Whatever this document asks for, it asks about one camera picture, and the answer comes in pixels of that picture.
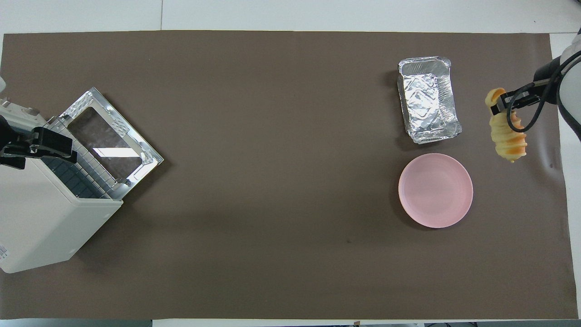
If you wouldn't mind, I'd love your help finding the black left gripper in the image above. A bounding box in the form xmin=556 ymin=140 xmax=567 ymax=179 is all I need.
xmin=0 ymin=114 xmax=77 ymax=170

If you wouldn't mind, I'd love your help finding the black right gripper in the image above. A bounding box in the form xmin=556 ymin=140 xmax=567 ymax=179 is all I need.
xmin=491 ymin=56 xmax=566 ymax=114

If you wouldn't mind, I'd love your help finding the sliced golden bread loaf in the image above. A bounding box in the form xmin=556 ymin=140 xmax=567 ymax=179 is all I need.
xmin=485 ymin=88 xmax=528 ymax=163

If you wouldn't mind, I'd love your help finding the aluminium foil tray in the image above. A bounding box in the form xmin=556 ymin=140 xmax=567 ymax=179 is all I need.
xmin=397 ymin=56 xmax=463 ymax=144

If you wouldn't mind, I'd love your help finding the white toaster oven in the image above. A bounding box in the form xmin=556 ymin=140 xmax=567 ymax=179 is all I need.
xmin=0 ymin=97 xmax=123 ymax=274

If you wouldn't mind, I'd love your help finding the pink round plate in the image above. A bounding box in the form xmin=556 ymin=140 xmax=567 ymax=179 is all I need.
xmin=399 ymin=153 xmax=474 ymax=228

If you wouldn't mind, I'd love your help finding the brown table mat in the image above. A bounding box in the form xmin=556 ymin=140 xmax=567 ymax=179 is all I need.
xmin=0 ymin=30 xmax=579 ymax=320

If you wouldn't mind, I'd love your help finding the oven wire rack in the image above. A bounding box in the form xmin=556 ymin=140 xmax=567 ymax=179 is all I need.
xmin=45 ymin=117 xmax=115 ymax=200

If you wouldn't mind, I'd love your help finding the glass oven door metal frame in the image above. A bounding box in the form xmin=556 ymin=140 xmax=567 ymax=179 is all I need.
xmin=58 ymin=87 xmax=164 ymax=198

